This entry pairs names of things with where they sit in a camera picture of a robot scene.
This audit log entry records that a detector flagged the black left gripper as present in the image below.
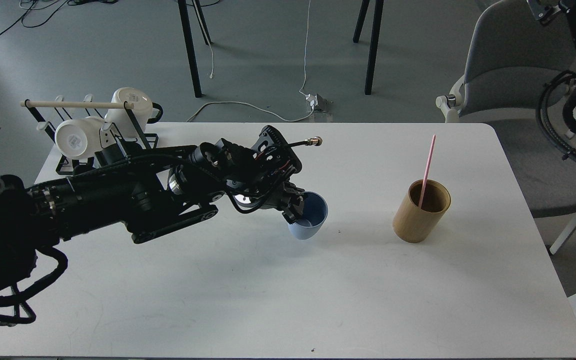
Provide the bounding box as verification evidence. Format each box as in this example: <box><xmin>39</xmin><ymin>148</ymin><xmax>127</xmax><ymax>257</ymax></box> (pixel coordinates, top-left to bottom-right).
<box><xmin>188</xmin><ymin>125</ymin><xmax>306</xmax><ymax>224</ymax></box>

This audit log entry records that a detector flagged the blue plastic cup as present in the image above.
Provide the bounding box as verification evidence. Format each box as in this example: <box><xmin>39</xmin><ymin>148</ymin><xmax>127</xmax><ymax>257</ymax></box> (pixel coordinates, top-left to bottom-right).
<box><xmin>288</xmin><ymin>191</ymin><xmax>329</xmax><ymax>240</ymax></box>

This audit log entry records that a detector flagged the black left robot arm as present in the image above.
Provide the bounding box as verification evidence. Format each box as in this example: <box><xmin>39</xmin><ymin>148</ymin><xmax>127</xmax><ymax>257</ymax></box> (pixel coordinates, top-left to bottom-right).
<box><xmin>0</xmin><ymin>125</ymin><xmax>323</xmax><ymax>327</ymax></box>

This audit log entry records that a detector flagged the floor power socket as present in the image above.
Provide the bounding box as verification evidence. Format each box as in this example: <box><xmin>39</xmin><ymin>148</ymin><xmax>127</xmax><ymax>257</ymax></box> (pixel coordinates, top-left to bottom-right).
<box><xmin>304</xmin><ymin>93</ymin><xmax>332</xmax><ymax>114</ymax></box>

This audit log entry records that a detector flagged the bamboo cylindrical holder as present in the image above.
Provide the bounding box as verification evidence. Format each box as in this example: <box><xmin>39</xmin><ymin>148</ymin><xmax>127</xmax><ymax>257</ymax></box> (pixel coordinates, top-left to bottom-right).
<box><xmin>391</xmin><ymin>179</ymin><xmax>451</xmax><ymax>244</ymax></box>

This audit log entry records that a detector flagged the white mug rear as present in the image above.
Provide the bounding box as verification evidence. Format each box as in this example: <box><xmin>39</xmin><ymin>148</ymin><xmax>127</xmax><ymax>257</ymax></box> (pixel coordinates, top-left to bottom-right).
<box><xmin>103</xmin><ymin>87</ymin><xmax>163</xmax><ymax>139</ymax></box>

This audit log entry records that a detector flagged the white mug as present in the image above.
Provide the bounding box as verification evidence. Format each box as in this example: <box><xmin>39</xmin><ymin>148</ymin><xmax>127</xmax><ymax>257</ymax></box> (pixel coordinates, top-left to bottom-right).
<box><xmin>54</xmin><ymin>116</ymin><xmax>115</xmax><ymax>160</ymax></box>
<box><xmin>103</xmin><ymin>87</ymin><xmax>163</xmax><ymax>139</ymax></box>

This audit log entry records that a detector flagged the black table leg right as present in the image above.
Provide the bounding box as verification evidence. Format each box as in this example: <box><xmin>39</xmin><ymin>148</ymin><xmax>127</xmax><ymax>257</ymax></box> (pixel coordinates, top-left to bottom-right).
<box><xmin>352</xmin><ymin>0</ymin><xmax>385</xmax><ymax>96</ymax></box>

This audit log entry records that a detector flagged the black table leg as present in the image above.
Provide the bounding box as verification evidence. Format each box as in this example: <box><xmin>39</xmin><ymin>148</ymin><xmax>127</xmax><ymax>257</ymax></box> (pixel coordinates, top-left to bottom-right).
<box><xmin>176</xmin><ymin>0</ymin><xmax>213</xmax><ymax>98</ymax></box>
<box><xmin>352</xmin><ymin>0</ymin><xmax>385</xmax><ymax>96</ymax></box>

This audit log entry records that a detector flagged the white mug front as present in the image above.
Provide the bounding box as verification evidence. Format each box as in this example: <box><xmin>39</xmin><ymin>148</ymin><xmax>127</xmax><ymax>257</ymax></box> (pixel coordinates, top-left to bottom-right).
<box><xmin>54</xmin><ymin>116</ymin><xmax>115</xmax><ymax>160</ymax></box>

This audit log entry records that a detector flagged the black table leg left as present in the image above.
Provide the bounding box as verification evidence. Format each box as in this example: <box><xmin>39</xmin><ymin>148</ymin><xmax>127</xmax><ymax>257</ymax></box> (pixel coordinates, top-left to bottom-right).
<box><xmin>176</xmin><ymin>0</ymin><xmax>213</xmax><ymax>98</ymax></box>

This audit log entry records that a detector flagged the grey office chair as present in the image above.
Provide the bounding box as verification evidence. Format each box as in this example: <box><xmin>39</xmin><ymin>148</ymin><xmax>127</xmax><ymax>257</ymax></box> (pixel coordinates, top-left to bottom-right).
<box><xmin>435</xmin><ymin>0</ymin><xmax>576</xmax><ymax>255</ymax></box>

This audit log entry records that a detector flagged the white floor cable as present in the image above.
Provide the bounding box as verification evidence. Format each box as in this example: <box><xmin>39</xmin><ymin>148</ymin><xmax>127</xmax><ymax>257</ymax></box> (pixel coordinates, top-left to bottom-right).
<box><xmin>186</xmin><ymin>0</ymin><xmax>319</xmax><ymax>123</ymax></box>

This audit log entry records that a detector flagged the black wire mug rack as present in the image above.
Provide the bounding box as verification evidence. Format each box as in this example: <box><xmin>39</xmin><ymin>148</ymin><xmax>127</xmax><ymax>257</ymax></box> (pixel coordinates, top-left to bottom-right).
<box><xmin>20</xmin><ymin>88</ymin><xmax>163</xmax><ymax>175</ymax></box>

